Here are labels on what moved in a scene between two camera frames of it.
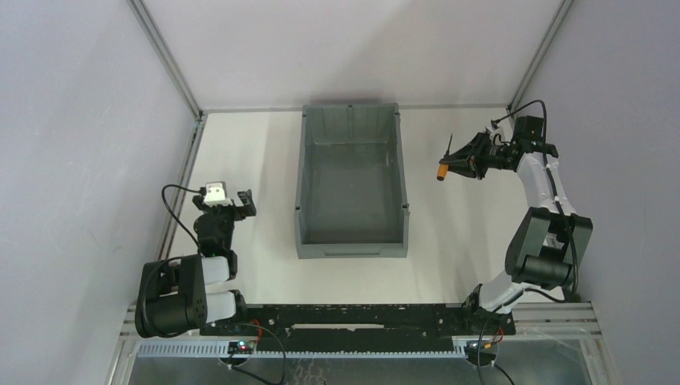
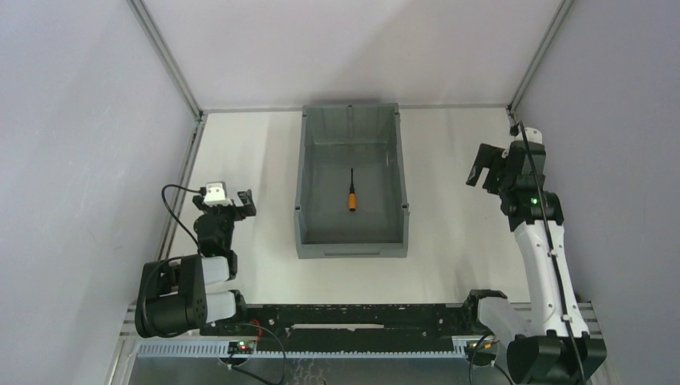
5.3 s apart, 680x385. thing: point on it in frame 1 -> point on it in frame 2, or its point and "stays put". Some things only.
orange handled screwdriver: (443, 170) -> (352, 200)
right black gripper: (477, 157) -> (496, 169)
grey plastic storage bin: (351, 200) stays put
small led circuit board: (243, 347) stays put
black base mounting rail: (360, 324) stays put
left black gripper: (233, 211) stays put
